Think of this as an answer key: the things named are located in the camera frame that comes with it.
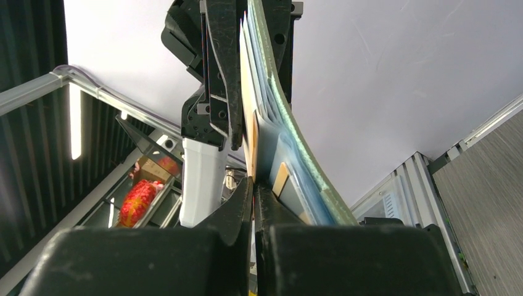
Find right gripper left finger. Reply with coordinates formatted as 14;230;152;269
21;177;253;295

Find red patterned bag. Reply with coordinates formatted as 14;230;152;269
119;179;164;228

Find green card holder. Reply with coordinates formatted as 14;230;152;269
239;1;357;225

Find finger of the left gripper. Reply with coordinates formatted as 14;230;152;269
205;1;243;150
262;0;293;103

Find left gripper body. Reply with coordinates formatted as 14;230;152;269
160;0;204;82

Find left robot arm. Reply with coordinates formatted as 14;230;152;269
160;1;247;228

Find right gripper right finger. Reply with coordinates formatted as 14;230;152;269
253;184;462;295

